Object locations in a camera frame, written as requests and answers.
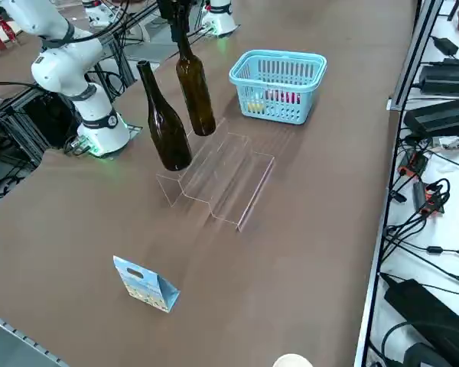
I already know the light blue plastic basket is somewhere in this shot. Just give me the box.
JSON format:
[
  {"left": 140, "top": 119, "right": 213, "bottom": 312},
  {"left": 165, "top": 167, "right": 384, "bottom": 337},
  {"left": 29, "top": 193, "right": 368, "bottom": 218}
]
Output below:
[{"left": 228, "top": 49, "right": 328, "bottom": 126}]

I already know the clear acrylic stepped shelf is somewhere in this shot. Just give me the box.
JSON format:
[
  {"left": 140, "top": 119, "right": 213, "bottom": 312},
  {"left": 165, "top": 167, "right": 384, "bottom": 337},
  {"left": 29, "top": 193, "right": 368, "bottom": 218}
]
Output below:
[{"left": 155, "top": 116, "right": 276, "bottom": 233}]

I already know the dark sloped-shoulder wine bottle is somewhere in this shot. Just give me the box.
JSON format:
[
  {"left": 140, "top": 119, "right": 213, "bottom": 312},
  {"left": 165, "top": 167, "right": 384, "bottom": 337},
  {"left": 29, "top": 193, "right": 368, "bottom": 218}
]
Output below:
[{"left": 136, "top": 60, "right": 194, "bottom": 172}]

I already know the small black power adapter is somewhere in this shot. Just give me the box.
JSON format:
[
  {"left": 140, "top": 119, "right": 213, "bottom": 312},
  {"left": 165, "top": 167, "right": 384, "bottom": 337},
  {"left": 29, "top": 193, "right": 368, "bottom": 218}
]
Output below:
[{"left": 431, "top": 36, "right": 459, "bottom": 57}]

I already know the aluminium profile beam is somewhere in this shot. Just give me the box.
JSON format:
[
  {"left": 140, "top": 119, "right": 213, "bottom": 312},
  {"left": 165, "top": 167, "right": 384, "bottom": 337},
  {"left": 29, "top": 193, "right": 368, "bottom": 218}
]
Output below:
[{"left": 388, "top": 0, "right": 444, "bottom": 112}]

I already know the orange and black device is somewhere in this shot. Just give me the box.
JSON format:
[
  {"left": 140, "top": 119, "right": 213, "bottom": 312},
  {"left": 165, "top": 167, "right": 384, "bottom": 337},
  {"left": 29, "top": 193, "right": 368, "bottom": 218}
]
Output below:
[
  {"left": 399, "top": 148, "right": 430, "bottom": 177},
  {"left": 412, "top": 179, "right": 451, "bottom": 219}
]

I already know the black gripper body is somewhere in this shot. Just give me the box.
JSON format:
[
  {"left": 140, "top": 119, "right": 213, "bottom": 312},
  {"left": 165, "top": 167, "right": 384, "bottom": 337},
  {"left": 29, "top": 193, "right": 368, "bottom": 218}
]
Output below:
[{"left": 156, "top": 0, "right": 194, "bottom": 19}]

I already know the beige round cup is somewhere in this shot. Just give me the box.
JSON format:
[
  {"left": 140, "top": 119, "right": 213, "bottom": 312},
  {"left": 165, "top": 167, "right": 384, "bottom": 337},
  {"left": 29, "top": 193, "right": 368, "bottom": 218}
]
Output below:
[{"left": 272, "top": 353, "right": 314, "bottom": 367}]

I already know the blue printed paper bag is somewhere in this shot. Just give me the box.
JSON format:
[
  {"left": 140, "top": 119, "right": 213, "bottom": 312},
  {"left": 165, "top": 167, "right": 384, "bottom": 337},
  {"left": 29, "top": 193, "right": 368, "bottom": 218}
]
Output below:
[{"left": 112, "top": 255, "right": 181, "bottom": 315}]

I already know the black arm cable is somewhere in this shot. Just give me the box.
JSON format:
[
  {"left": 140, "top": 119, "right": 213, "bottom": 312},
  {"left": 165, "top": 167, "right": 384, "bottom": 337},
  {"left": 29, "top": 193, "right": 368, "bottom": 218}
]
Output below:
[{"left": 63, "top": 0, "right": 166, "bottom": 44}]

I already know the red cola bottle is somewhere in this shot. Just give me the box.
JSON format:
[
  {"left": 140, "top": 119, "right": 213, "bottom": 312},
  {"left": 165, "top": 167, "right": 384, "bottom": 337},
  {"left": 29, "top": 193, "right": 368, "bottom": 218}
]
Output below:
[{"left": 265, "top": 88, "right": 301, "bottom": 106}]

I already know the large black power brick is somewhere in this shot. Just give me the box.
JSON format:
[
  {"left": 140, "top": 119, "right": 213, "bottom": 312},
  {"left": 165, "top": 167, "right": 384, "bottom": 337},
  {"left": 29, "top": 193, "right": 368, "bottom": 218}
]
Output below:
[{"left": 384, "top": 278, "right": 459, "bottom": 364}]

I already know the brown straight-shouldered wine bottle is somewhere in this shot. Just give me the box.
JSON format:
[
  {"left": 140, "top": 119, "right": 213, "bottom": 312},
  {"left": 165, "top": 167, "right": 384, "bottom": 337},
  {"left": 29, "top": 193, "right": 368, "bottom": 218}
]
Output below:
[{"left": 174, "top": 5, "right": 217, "bottom": 137}]

